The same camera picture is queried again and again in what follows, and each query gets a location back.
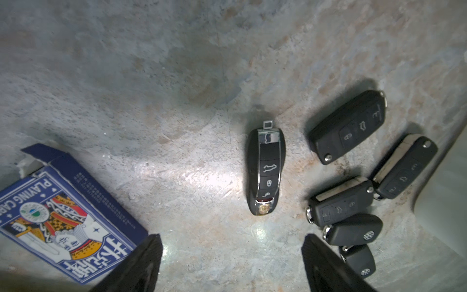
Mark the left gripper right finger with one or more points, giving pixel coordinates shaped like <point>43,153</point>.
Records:
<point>326,272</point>

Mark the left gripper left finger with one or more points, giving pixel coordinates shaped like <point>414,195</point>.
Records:
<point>138,272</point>

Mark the white storage box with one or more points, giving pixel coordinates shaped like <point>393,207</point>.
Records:
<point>441,207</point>

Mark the black chrome Porsche key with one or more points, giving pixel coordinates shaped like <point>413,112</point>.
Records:
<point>265,158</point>

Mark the black VW key lower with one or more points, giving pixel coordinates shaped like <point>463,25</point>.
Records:
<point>359,258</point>

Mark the black vw key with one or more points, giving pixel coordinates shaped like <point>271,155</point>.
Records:
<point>359,258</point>
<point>359,229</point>

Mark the black VW key centre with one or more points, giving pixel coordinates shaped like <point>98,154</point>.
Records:
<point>359,229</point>

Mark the black flip key middle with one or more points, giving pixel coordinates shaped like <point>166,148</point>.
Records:
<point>340,202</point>

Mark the blue playing card box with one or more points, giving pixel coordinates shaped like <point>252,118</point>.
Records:
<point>58,211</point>

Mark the black flip key with silver edge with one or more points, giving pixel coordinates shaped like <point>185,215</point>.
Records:
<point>404,165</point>

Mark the black flip key upper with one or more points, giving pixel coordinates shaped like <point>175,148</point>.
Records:
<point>348,126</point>

